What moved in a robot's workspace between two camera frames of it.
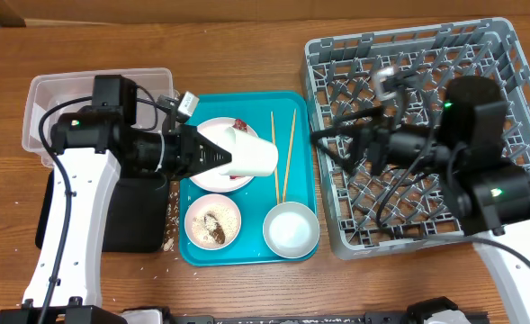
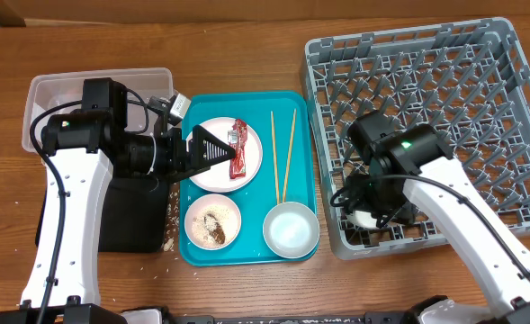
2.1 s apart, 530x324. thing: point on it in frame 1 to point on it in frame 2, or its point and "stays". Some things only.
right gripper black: (374, 136) to (358, 200)
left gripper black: (190, 143) stays
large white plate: (216, 131) stays
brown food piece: (214, 228) stays
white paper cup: (250, 155) to (363, 219)
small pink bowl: (212, 221) stays
